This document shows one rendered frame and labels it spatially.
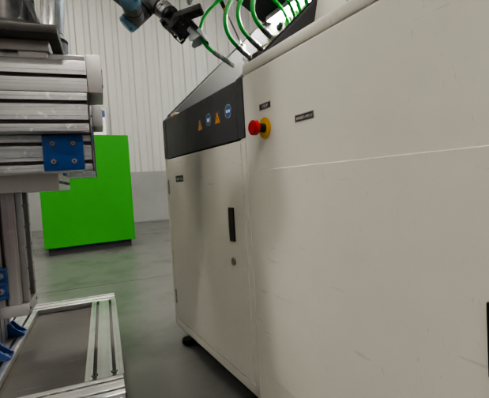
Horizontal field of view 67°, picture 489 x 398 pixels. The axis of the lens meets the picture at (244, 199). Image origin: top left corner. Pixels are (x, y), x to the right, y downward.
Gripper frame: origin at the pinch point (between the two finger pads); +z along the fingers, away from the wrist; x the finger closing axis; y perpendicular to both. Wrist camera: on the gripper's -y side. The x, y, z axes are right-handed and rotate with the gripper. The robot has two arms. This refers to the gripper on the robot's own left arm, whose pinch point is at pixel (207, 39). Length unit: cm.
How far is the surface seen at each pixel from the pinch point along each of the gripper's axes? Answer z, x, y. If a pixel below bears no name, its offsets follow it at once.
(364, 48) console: 66, 71, 6
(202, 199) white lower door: 46, 7, 45
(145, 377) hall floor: 73, -7, 105
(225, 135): 43, 27, 27
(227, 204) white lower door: 57, 21, 41
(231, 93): 38, 34, 18
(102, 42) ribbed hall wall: -463, -490, -19
